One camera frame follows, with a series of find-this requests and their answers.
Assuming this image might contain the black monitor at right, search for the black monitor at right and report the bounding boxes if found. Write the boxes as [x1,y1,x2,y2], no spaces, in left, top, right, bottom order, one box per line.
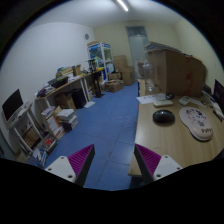
[213,81,224,104]

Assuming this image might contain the white oval mouse pad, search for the white oval mouse pad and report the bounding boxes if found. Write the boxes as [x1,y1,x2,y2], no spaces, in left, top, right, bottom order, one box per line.
[179,107,213,141]

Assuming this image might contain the ceiling fluorescent light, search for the ceiling fluorescent light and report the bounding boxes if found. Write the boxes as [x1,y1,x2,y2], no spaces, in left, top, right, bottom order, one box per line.
[116,0,129,12]

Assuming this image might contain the white paper sheet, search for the white paper sheet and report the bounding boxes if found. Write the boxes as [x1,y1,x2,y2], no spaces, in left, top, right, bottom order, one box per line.
[137,93,166,104]

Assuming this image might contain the grey door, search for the grey door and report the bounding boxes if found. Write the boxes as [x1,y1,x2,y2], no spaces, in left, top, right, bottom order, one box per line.
[126,26,148,69]

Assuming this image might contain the stacked cardboard boxes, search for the stacked cardboard boxes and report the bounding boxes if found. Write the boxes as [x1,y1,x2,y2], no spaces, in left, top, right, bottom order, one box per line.
[113,55,135,86]

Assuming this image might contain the stack of books on floor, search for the stack of books on floor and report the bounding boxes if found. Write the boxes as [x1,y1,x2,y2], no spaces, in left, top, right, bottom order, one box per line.
[56,109,78,132]

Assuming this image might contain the white flat box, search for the white flat box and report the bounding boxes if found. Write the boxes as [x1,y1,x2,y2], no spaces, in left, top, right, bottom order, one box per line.
[153,100,173,108]

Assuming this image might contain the large cardboard box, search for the large cardboard box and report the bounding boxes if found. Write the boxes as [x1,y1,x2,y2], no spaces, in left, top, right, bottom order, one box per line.
[148,50,205,97]

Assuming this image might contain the black monitor on shelf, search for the black monitor on shelf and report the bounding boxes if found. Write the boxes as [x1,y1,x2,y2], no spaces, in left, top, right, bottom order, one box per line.
[2,89,23,120]

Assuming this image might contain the white calculator remote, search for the white calculator remote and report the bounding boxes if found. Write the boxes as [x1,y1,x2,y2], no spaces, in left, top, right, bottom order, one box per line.
[179,96,190,106]

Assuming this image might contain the black bin under bench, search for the black bin under bench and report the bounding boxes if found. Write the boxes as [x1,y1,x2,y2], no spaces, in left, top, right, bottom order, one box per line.
[72,88,86,109]

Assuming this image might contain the cardboard box on floor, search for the cardboard box on floor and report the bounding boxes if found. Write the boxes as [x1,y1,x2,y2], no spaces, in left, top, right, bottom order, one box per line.
[105,80,124,93]

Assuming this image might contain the clear water jug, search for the clear water jug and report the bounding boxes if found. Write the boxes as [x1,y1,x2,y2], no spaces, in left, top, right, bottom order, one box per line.
[143,62,155,91]

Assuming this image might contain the long wooden workbench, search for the long wooden workbench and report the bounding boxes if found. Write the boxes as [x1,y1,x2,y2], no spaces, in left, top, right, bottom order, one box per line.
[35,69,102,110]

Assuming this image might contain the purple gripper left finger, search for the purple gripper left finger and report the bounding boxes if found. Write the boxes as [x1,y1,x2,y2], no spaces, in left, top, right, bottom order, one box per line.
[46,144,95,187]

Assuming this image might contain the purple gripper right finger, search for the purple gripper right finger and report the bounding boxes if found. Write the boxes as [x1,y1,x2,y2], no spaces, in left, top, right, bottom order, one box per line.
[134,144,182,184]

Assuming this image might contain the black computer mouse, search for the black computer mouse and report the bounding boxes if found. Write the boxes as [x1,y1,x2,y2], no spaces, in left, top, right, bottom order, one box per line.
[153,110,175,124]

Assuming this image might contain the blue white display cabinet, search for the blue white display cabinet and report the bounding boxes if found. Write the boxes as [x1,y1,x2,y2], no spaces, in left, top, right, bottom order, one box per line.
[87,42,114,81]

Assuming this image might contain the white metal shelf rack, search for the white metal shelf rack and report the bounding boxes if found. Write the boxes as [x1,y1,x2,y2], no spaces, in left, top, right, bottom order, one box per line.
[4,102,49,155]

